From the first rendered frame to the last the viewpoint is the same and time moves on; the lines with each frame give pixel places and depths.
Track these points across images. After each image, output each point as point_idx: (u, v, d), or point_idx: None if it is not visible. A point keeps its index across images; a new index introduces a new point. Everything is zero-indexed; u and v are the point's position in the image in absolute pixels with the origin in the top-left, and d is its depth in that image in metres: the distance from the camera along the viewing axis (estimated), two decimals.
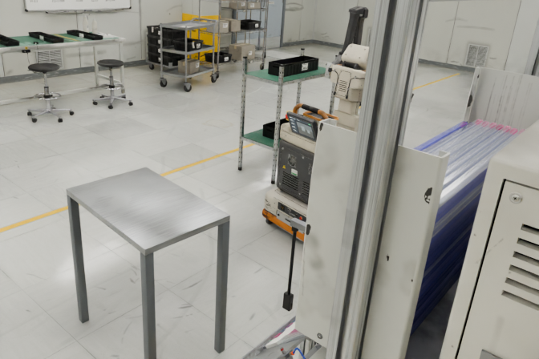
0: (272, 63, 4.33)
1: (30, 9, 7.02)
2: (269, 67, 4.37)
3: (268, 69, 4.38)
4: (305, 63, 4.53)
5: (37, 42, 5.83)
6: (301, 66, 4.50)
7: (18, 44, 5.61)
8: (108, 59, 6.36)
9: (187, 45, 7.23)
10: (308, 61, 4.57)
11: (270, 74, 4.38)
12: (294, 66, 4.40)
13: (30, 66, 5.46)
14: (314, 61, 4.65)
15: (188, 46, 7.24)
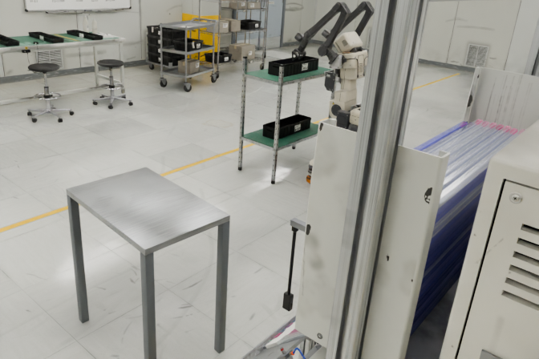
0: (272, 63, 4.33)
1: (30, 9, 7.02)
2: (269, 67, 4.37)
3: (268, 69, 4.38)
4: (305, 63, 4.53)
5: (37, 42, 5.83)
6: (301, 66, 4.50)
7: (18, 44, 5.61)
8: (108, 59, 6.36)
9: (187, 45, 7.23)
10: (308, 61, 4.57)
11: (270, 74, 4.38)
12: (294, 66, 4.40)
13: (30, 66, 5.46)
14: (314, 61, 4.65)
15: (188, 46, 7.24)
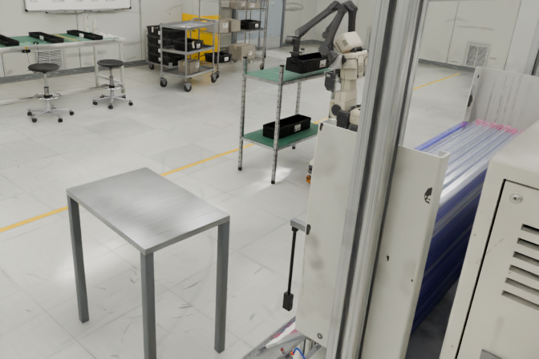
0: (290, 59, 4.20)
1: (30, 9, 7.02)
2: (286, 63, 4.24)
3: (285, 65, 4.25)
4: (323, 60, 4.40)
5: (37, 42, 5.83)
6: (320, 62, 4.38)
7: (18, 44, 5.61)
8: (108, 59, 6.36)
9: (187, 45, 7.23)
10: (326, 57, 4.44)
11: (288, 70, 4.25)
12: (313, 62, 4.27)
13: (30, 66, 5.46)
14: None
15: (188, 46, 7.24)
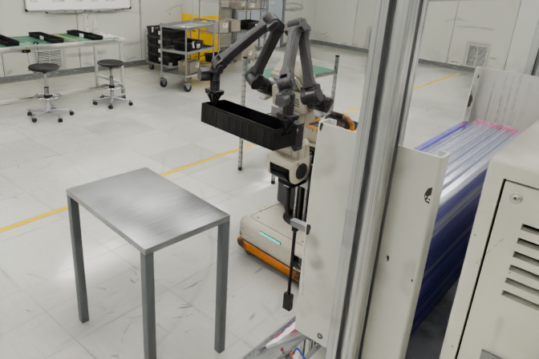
0: (281, 130, 2.40)
1: (30, 9, 7.02)
2: (275, 139, 2.39)
3: (273, 143, 2.39)
4: (251, 113, 2.71)
5: (37, 42, 5.83)
6: (255, 118, 2.69)
7: (18, 44, 5.61)
8: (108, 59, 6.36)
9: (187, 45, 7.23)
10: (243, 107, 2.74)
11: (277, 149, 2.43)
12: (273, 122, 2.60)
13: (30, 66, 5.46)
14: (231, 106, 2.81)
15: (188, 46, 7.24)
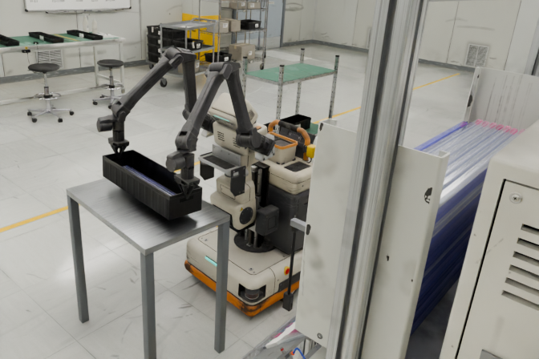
0: (179, 195, 2.05)
1: (30, 9, 7.02)
2: (172, 207, 2.04)
3: (169, 211, 2.04)
4: (158, 168, 2.36)
5: (37, 42, 5.83)
6: (162, 175, 2.34)
7: (18, 44, 5.61)
8: (108, 59, 6.36)
9: (187, 45, 7.23)
10: (150, 161, 2.39)
11: (176, 217, 2.07)
12: None
13: (30, 66, 5.46)
14: (139, 158, 2.46)
15: (188, 46, 7.24)
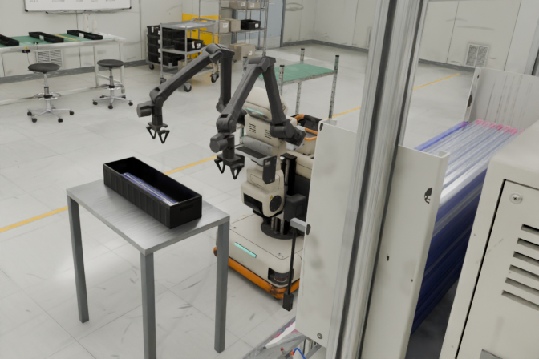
0: (179, 204, 2.06)
1: (30, 9, 7.02)
2: (172, 216, 2.06)
3: (170, 220, 2.06)
4: (158, 175, 2.37)
5: (37, 42, 5.83)
6: (162, 182, 2.35)
7: (18, 44, 5.61)
8: (108, 59, 6.36)
9: (187, 45, 7.23)
10: (150, 167, 2.40)
11: (176, 226, 2.09)
12: (179, 187, 2.26)
13: (30, 66, 5.46)
14: (139, 164, 2.47)
15: (188, 46, 7.24)
